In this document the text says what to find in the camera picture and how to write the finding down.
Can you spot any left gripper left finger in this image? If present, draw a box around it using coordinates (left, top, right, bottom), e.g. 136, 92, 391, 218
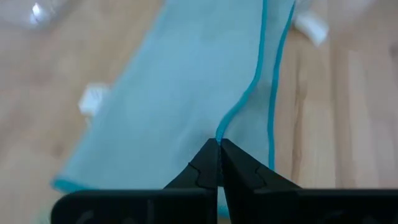
51, 138, 221, 224

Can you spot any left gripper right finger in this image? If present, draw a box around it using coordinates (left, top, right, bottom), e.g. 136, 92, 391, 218
221, 139, 398, 224

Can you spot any light blue microfiber towel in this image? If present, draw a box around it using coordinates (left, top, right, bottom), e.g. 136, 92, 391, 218
51, 0, 296, 218

